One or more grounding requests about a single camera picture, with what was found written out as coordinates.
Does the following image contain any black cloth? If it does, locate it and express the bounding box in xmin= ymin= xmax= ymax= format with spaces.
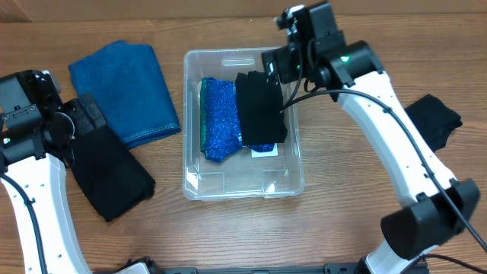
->
xmin=71 ymin=126 xmax=155 ymax=222
xmin=405 ymin=94 xmax=463 ymax=152
xmin=235 ymin=71 xmax=288 ymax=146

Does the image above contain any sparkly blue green garment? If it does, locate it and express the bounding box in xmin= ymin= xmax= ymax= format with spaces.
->
xmin=200 ymin=78 xmax=274 ymax=162

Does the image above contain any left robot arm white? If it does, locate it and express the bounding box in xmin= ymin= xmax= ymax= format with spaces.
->
xmin=1 ymin=70 xmax=107 ymax=273

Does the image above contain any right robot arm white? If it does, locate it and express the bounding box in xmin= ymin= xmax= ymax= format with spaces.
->
xmin=262 ymin=2 xmax=480 ymax=274

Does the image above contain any folded blue towel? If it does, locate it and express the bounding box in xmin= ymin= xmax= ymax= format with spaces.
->
xmin=68 ymin=40 xmax=181 ymax=149

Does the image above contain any white label in bin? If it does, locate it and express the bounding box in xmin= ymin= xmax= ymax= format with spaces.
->
xmin=251 ymin=144 xmax=279 ymax=158

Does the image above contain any clear plastic storage bin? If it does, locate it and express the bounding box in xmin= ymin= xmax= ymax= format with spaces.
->
xmin=183 ymin=48 xmax=305 ymax=201

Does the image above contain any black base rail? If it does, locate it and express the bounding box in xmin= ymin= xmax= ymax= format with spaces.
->
xmin=113 ymin=256 xmax=366 ymax=274

